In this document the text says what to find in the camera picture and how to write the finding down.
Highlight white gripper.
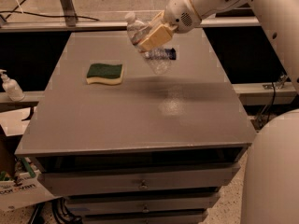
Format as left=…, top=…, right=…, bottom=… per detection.
left=138, top=0, right=202, bottom=51

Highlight clear plastic water bottle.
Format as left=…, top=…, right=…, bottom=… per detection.
left=125, top=12, right=173, bottom=75

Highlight white pump dispenser bottle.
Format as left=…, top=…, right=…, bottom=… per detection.
left=0, top=69, right=25, bottom=102

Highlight green and yellow sponge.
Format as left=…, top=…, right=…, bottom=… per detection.
left=86, top=63, right=123, bottom=85

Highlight grey drawer cabinet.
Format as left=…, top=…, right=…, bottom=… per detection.
left=17, top=29, right=255, bottom=224

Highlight white cardboard box with items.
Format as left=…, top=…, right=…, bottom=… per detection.
left=0, top=158, right=56, bottom=212

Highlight metal frame rail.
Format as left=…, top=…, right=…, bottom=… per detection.
left=0, top=17, right=260, bottom=33

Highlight black cable on floor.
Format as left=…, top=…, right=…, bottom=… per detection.
left=0, top=10, right=101, bottom=22

